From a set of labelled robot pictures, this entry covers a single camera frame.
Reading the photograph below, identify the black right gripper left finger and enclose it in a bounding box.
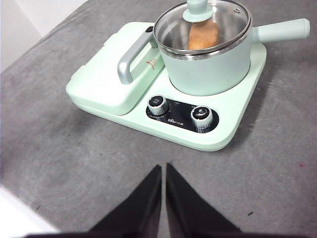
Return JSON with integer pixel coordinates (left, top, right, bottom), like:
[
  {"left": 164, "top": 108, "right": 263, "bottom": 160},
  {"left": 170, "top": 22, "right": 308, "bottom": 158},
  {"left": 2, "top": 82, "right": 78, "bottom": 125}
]
[{"left": 88, "top": 165, "right": 163, "bottom": 238}]

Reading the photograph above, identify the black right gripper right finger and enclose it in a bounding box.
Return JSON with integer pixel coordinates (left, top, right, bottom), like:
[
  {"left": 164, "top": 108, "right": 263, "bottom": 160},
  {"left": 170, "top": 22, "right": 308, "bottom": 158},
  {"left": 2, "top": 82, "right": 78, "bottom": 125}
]
[{"left": 165, "top": 162, "right": 240, "bottom": 238}]

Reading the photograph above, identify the brown potato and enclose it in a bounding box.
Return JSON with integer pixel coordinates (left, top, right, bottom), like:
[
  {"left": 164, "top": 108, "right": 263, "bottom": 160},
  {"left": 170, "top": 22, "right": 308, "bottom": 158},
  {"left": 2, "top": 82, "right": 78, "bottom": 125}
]
[{"left": 187, "top": 19, "right": 220, "bottom": 50}]

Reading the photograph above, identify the round glass pot lid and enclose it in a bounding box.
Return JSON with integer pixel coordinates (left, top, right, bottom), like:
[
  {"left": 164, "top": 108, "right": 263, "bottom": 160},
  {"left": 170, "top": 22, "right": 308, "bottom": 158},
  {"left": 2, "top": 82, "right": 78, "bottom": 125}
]
[{"left": 153, "top": 0, "right": 252, "bottom": 57}]

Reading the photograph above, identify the mint green steamer pot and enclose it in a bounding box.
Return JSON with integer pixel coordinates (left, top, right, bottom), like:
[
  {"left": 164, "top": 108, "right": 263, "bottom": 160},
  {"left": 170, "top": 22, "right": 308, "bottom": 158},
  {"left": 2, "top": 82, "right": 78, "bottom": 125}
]
[{"left": 153, "top": 0, "right": 311, "bottom": 97}]

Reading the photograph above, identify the silver control knob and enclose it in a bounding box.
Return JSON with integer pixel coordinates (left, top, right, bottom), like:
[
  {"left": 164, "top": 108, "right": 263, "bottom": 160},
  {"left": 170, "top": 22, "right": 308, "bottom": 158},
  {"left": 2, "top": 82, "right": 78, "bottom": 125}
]
[
  {"left": 190, "top": 105, "right": 214, "bottom": 127},
  {"left": 147, "top": 95, "right": 170, "bottom": 116}
]

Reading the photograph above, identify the mint green breakfast machine base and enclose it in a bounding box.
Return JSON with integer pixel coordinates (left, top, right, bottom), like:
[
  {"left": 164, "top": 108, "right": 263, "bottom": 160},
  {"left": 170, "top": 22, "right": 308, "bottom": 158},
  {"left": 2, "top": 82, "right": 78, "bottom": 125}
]
[{"left": 65, "top": 21, "right": 267, "bottom": 153}]

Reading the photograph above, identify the mint green griddle cover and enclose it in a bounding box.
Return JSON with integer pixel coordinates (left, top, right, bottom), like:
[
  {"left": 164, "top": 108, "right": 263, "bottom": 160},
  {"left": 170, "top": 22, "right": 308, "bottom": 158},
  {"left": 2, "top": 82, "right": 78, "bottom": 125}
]
[{"left": 65, "top": 21, "right": 166, "bottom": 117}]

